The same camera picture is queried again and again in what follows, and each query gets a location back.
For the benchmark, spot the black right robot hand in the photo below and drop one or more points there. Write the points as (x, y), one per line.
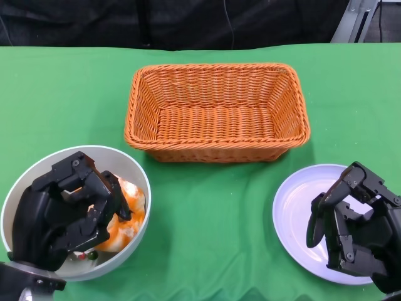
(379, 238)

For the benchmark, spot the grey metal frame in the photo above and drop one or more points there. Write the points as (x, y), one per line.
(347, 22)

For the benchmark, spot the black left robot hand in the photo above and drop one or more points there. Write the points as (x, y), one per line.
(34, 219)

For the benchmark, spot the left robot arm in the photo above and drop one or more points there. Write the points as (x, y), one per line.
(28, 282)

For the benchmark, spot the black backdrop curtain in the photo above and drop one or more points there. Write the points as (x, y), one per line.
(125, 22)

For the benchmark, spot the green tablecloth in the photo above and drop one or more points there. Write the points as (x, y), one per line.
(62, 94)

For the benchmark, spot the orange wicker basket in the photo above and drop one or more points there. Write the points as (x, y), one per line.
(216, 125)

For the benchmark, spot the lilac plate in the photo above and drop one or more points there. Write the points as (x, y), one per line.
(294, 203)

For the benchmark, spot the grey bowl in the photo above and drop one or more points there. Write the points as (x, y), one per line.
(119, 163)

